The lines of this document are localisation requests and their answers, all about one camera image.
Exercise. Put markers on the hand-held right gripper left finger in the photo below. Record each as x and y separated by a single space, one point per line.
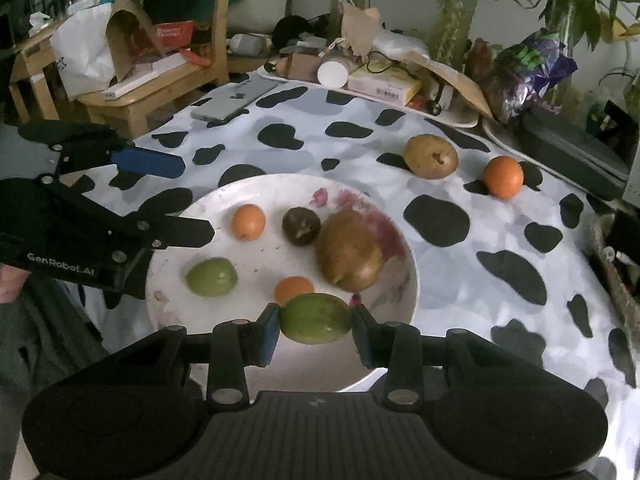
270 335

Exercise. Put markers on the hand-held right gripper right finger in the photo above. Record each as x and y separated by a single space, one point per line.
362 340

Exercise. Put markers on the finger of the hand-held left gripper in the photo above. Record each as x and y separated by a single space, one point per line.
150 161
190 232

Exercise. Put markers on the green fruit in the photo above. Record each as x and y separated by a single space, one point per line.
211 276
315 318

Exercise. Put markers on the small orange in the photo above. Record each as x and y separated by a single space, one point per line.
248 221
294 289

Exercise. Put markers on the white floral plate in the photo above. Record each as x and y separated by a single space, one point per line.
250 260

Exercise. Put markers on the brown pear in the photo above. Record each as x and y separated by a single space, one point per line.
430 156
350 250

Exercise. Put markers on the dark passion fruit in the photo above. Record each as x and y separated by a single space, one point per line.
301 226

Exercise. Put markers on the person's left forearm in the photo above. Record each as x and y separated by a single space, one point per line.
9 285

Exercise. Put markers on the wooden chair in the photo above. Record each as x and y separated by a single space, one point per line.
130 107

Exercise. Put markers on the white flat box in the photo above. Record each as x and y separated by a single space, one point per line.
145 76

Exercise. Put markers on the person's dark green clothing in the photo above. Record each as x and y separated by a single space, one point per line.
45 335

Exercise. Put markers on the grey smartphone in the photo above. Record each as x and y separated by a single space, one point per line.
232 101

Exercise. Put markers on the cow print tablecloth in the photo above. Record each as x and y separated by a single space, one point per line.
450 285

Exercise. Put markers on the brown cardboard sheet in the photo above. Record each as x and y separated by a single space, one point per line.
122 40

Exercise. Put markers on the white plastic bag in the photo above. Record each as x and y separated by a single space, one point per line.
80 55

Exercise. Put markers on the red box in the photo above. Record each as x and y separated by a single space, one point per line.
172 34

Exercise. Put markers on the grey bottle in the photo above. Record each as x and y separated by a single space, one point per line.
247 44

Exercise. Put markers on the black cloth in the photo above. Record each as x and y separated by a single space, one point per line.
292 29

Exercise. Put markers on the white cup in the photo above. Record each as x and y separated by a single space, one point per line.
332 74

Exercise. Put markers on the black monitor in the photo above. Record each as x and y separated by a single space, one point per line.
15 5

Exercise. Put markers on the large orange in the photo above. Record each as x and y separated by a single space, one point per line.
502 176

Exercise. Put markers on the white and yellow box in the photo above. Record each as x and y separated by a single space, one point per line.
382 85

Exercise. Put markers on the torn brown paper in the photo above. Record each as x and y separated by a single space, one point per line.
360 30

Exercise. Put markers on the plastic wrapped bundle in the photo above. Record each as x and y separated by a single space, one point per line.
612 270

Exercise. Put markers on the brown paper bag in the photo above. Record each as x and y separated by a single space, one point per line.
450 77

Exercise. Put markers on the black zip case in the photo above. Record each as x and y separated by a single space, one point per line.
570 155

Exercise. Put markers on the purple snack bag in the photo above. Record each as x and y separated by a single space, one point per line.
530 67

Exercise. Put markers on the leafy plant in glass vase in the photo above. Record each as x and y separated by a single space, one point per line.
575 0

